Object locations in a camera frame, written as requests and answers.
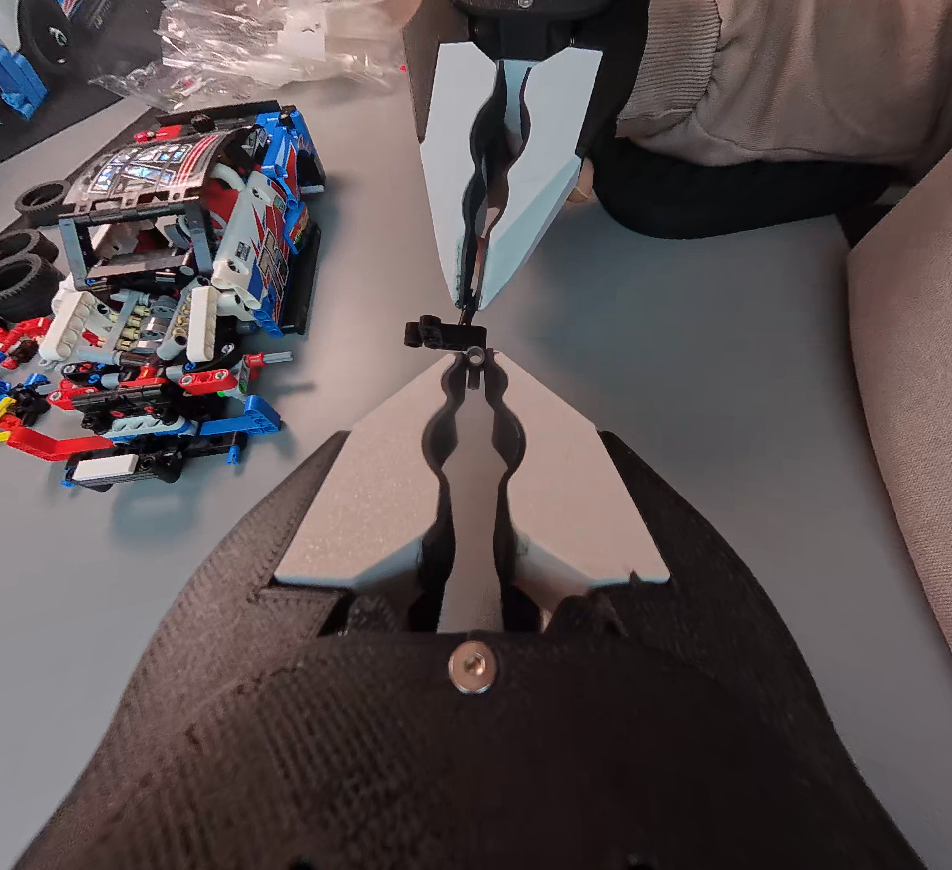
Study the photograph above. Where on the black toy tyre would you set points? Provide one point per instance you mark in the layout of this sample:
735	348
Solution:
26	200
37	301
11	241

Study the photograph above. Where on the heap of assorted loose bricks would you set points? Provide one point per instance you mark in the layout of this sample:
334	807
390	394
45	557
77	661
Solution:
26	345

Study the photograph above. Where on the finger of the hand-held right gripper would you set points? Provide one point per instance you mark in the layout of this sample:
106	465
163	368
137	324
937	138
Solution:
554	141
446	163

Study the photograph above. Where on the person's beige hoodie torso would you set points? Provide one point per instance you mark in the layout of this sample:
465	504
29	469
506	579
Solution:
907	401

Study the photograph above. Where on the pile of clear plastic bags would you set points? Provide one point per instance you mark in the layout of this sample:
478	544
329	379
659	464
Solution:
260	29

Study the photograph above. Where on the person's right forearm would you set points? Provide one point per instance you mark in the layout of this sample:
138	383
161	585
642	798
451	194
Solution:
781	44

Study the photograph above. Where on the grey desk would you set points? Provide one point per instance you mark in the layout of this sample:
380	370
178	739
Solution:
706	364

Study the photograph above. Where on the person's right hand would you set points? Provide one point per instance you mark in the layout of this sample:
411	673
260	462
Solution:
581	184

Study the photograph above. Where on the black brick beam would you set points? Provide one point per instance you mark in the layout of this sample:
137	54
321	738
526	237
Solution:
446	334

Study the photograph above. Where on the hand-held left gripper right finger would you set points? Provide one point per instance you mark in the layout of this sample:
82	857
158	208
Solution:
587	513

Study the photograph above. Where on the toy brick race car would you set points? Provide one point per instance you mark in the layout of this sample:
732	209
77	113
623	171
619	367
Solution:
253	252

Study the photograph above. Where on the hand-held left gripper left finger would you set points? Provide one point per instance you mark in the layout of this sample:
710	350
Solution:
357	513

